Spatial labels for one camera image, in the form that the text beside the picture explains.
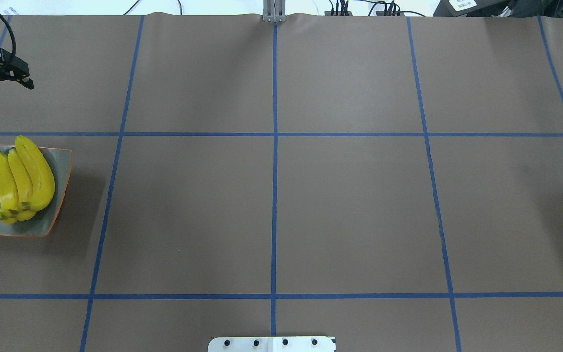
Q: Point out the brown paper table mat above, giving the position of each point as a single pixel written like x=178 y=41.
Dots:
x=395 y=183

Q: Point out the grey square plate orange rim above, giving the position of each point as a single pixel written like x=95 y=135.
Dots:
x=60 y=161

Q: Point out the aluminium frame post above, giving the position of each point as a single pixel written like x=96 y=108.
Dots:
x=274 y=11

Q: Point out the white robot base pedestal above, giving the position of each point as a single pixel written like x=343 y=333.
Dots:
x=273 y=344

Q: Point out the yellow banana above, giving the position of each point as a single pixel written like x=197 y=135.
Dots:
x=8 y=192
x=23 y=183
x=40 y=174

